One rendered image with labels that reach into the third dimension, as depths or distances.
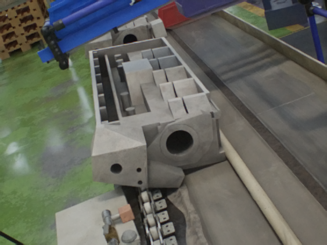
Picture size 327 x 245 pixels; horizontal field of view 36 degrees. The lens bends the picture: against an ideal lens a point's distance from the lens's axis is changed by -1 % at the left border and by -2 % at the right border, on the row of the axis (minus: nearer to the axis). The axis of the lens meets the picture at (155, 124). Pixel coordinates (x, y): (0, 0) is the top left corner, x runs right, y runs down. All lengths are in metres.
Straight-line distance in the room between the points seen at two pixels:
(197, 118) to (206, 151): 0.11
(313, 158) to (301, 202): 0.20
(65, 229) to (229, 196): 0.47
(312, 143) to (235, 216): 0.37
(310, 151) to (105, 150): 0.59
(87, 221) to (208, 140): 0.43
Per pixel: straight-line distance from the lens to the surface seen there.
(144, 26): 2.93
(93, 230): 1.40
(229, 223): 1.31
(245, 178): 1.41
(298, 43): 3.67
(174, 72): 1.89
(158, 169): 1.48
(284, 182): 1.41
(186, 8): 2.30
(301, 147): 1.55
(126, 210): 1.36
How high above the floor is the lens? 1.51
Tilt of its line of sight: 22 degrees down
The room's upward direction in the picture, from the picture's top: 20 degrees counter-clockwise
